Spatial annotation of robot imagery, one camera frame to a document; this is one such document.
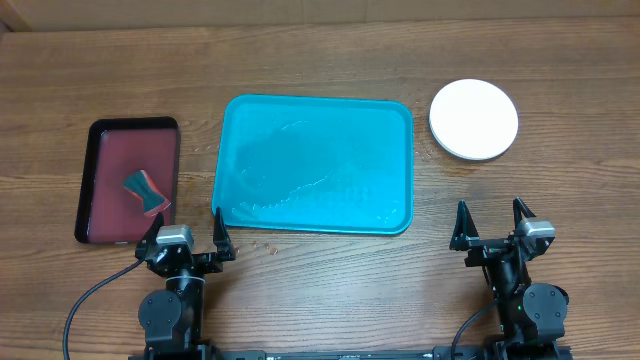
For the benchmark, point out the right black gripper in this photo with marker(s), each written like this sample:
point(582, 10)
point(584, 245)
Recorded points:
point(481, 248)

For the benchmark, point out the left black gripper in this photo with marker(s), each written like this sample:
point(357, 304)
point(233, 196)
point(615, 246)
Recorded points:
point(212, 262)

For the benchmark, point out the red and green sponge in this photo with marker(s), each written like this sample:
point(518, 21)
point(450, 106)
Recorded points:
point(141, 186)

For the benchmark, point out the white plate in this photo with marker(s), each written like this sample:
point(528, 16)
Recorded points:
point(473, 119)

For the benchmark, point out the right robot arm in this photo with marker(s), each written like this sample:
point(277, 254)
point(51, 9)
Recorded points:
point(531, 315)

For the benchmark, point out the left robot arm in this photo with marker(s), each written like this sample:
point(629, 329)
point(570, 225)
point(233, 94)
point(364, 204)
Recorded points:
point(172, 317)

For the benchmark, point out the black and red tray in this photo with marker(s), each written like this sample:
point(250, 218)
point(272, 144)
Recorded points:
point(117, 148)

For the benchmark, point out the teal plastic serving tray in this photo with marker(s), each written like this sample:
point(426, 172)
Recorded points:
point(333, 165)

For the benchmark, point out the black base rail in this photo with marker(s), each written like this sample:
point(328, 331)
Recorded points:
point(437, 353)

